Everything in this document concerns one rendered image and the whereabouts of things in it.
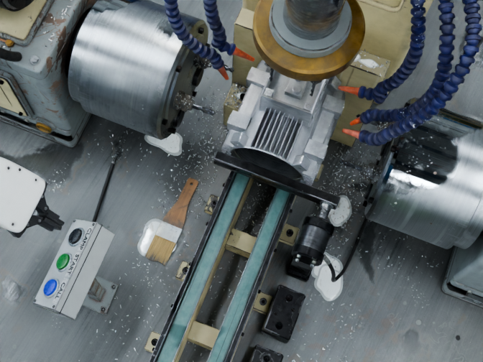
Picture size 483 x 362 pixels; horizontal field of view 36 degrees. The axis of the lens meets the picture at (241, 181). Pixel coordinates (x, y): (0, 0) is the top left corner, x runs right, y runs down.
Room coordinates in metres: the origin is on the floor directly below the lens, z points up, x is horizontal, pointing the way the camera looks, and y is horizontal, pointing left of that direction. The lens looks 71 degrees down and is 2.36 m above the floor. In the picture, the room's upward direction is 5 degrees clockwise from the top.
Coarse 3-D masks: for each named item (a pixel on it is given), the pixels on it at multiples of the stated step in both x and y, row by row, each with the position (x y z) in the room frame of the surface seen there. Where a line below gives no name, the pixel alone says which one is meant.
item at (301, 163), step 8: (264, 64) 0.69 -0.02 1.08; (328, 80) 0.67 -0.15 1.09; (336, 80) 0.67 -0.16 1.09; (328, 88) 0.66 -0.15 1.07; (336, 88) 0.65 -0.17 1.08; (232, 136) 0.53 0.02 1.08; (240, 136) 0.53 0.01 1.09; (240, 144) 0.52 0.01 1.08; (296, 160) 0.50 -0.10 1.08; (304, 160) 0.50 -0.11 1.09; (296, 168) 0.49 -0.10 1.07; (304, 168) 0.48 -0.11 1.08
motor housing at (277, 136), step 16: (256, 96) 0.63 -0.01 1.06; (336, 96) 0.65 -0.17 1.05; (240, 112) 0.59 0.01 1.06; (256, 112) 0.59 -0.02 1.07; (320, 112) 0.61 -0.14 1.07; (256, 128) 0.55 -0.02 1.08; (272, 128) 0.55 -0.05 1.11; (288, 128) 0.55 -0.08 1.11; (304, 128) 0.56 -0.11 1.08; (320, 128) 0.57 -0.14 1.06; (224, 144) 0.53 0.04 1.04; (256, 144) 0.51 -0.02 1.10; (272, 144) 0.52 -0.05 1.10; (288, 144) 0.52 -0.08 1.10; (304, 144) 0.53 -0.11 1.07; (256, 160) 0.54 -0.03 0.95; (272, 160) 0.55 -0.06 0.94; (288, 160) 0.49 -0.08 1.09; (288, 176) 0.51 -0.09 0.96; (304, 176) 0.48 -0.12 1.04
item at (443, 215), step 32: (384, 128) 0.58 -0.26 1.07; (416, 128) 0.55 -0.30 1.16; (448, 128) 0.56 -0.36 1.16; (480, 128) 0.57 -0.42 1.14; (384, 160) 0.53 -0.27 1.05; (416, 160) 0.49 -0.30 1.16; (448, 160) 0.49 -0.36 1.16; (480, 160) 0.50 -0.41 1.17; (384, 192) 0.44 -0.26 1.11; (416, 192) 0.44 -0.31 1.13; (448, 192) 0.44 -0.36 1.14; (480, 192) 0.44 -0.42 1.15; (384, 224) 0.41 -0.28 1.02; (416, 224) 0.40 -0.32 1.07; (448, 224) 0.40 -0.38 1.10; (480, 224) 0.40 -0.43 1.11
